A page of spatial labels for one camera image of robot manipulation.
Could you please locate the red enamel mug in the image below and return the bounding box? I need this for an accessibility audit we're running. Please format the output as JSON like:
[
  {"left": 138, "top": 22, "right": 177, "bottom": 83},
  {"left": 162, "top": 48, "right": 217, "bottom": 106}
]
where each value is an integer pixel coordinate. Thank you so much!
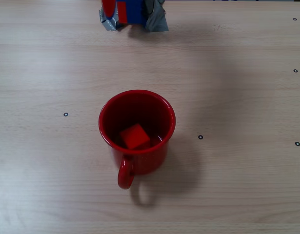
[{"left": 98, "top": 89, "right": 177, "bottom": 190}]

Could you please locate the grey duct tape piece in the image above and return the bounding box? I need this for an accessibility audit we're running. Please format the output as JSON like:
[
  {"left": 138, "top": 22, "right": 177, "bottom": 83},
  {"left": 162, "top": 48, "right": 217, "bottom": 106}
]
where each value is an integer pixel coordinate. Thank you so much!
[
  {"left": 143, "top": 0, "right": 169, "bottom": 33},
  {"left": 99, "top": 4, "right": 124, "bottom": 32}
]

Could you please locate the red cube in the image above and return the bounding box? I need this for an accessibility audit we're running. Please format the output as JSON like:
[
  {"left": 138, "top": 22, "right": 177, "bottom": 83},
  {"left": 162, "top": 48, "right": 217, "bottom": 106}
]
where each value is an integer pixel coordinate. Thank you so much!
[{"left": 120, "top": 123, "right": 151, "bottom": 151}]

